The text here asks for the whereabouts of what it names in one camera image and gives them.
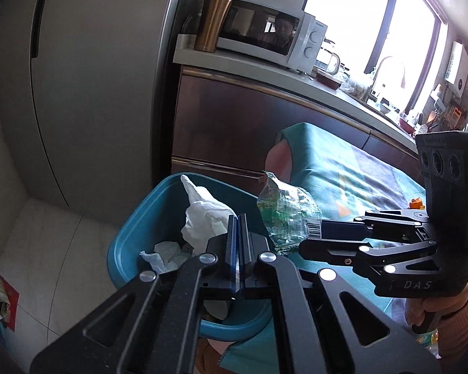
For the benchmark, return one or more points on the glass electric kettle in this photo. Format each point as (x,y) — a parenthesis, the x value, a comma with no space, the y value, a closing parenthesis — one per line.
(329,60)

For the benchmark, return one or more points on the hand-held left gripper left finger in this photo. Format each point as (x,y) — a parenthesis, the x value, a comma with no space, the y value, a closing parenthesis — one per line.
(233,241)

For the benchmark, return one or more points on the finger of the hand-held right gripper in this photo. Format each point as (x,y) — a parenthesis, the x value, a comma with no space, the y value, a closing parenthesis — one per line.
(327,250)
(343,230)

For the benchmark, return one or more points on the blue trash bin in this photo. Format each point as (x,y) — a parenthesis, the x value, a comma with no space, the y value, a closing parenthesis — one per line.
(148,218)

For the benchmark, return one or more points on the clear green plastic wrapper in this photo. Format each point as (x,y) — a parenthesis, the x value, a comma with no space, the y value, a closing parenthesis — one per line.
(288,210)

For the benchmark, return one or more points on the turquoise grey printed cloth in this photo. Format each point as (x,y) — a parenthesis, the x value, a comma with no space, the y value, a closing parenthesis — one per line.
(335,171)

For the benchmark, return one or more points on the dark brown base cabinets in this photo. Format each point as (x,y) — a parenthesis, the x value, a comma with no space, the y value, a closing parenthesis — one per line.
(238,124)

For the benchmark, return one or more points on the red food container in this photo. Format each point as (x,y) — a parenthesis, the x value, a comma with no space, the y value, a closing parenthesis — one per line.
(329,78)

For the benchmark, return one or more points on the white water heater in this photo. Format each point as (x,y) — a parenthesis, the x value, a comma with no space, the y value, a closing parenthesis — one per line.
(457,68)

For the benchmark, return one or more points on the clear plastic bag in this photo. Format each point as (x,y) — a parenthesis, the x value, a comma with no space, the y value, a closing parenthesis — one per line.
(355,85)

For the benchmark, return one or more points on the crumpled white tissue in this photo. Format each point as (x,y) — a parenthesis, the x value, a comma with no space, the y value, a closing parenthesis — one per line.
(167,255)

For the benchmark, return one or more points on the white tissue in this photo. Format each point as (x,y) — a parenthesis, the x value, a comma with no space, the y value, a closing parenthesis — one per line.
(202,214)
(167,255)

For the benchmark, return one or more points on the steel kitchen faucet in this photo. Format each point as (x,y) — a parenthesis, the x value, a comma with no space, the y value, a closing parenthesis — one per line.
(388,66)

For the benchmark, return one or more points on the white microwave oven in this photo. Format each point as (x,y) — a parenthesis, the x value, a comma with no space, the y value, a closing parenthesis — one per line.
(265,31)

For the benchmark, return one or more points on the person's right forearm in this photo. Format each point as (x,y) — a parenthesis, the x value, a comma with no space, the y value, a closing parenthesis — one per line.
(460,319)

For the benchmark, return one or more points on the kitchen window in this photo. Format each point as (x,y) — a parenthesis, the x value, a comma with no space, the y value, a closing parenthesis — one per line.
(355,15)

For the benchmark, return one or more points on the person's right hand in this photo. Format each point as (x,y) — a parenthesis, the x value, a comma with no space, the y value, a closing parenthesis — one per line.
(413,311)

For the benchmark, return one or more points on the copper tumbler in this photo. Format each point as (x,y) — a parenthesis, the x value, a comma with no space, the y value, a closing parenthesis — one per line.
(210,23)

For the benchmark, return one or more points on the grey refrigerator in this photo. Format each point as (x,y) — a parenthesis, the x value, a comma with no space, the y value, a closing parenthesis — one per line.
(101,66)

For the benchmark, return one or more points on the small orange item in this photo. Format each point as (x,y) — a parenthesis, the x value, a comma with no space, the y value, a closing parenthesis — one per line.
(416,203)

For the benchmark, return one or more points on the hanging utensil rack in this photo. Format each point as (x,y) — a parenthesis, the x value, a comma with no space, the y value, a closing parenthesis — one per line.
(450,113)

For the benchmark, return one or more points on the pink plastic table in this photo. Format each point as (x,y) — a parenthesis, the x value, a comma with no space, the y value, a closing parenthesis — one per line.
(277,159)

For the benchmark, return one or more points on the red paper sheet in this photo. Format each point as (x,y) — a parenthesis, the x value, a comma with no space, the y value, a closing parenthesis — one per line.
(9,300)

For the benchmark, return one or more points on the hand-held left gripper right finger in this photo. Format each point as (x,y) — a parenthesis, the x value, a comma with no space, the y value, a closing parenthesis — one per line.
(244,241)

